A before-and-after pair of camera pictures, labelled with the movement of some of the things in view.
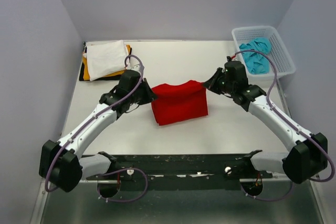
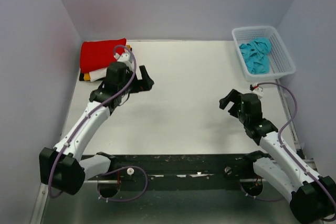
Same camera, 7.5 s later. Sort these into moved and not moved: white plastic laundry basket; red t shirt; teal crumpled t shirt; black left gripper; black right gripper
Moved: black right gripper; black left gripper; red t shirt
Not moved: teal crumpled t shirt; white plastic laundry basket
